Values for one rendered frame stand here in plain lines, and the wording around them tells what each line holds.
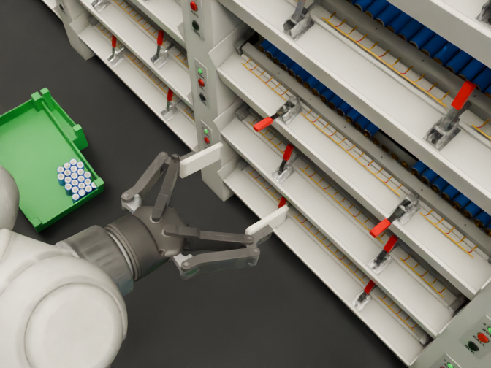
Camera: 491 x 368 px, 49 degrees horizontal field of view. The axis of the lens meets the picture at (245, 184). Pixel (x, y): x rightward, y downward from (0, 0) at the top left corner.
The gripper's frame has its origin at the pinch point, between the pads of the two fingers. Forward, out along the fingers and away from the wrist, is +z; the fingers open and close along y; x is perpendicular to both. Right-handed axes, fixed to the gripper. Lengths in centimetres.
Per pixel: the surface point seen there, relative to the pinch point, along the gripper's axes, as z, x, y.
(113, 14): 27, -26, -77
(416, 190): 24.4, -3.7, 13.7
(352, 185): 20.8, -8.5, 5.4
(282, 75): 25.0, -3.4, -17.7
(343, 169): 21.7, -8.0, 2.2
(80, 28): 29, -44, -100
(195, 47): 20.3, -7.8, -36.4
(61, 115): 13, -59, -84
